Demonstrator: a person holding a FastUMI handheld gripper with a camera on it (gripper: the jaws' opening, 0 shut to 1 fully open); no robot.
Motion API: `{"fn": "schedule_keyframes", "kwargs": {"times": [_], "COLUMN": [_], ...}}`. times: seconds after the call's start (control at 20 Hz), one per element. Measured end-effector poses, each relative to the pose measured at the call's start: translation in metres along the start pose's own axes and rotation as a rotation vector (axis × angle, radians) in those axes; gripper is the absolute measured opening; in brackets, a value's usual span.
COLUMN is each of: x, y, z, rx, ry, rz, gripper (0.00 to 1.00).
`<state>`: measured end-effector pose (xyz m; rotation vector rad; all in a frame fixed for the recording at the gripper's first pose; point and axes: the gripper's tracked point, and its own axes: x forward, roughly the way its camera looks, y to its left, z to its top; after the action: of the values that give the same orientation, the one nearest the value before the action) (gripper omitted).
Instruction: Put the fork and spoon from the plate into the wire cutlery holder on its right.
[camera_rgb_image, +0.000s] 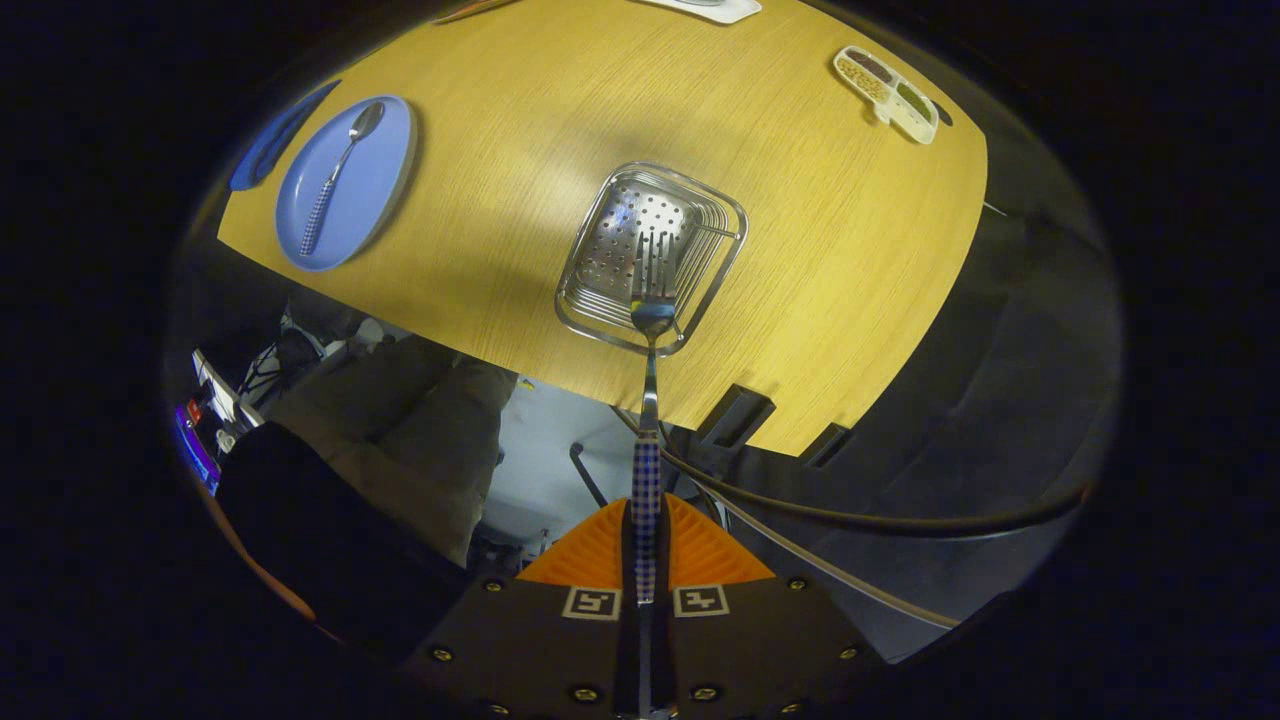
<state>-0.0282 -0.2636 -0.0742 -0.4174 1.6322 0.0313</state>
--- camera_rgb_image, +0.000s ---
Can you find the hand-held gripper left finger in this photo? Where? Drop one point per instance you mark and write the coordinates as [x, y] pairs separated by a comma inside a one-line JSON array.
[[520, 650]]

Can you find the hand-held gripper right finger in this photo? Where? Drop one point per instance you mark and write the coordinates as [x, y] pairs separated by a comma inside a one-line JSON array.
[[760, 650]]

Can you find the black table clamp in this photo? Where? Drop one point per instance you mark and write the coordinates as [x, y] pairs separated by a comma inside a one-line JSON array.
[[735, 415], [825, 445]]

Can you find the person's dark clothing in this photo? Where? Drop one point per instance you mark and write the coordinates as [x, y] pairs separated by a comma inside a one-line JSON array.
[[330, 540]]

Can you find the person's khaki trousers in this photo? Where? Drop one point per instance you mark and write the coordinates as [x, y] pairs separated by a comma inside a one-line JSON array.
[[420, 430]]

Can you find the black backdrop cloth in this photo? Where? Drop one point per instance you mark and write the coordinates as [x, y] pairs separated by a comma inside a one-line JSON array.
[[1000, 380]]

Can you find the purple-lit device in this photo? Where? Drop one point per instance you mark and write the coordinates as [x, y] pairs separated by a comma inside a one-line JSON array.
[[198, 455]]

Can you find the white power strip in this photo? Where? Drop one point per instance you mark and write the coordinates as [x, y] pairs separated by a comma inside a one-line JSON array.
[[225, 395]]

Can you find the blue round plate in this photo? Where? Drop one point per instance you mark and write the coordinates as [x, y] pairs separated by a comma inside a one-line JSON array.
[[370, 190]]

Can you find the blue folded towel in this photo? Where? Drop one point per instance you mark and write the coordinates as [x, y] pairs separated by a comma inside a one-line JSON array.
[[262, 160]]

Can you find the white divided grain dish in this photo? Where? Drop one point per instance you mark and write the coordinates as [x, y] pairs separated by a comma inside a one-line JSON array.
[[885, 95]]

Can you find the white square coaster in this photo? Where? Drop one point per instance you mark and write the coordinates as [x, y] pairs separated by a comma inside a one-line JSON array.
[[730, 10]]

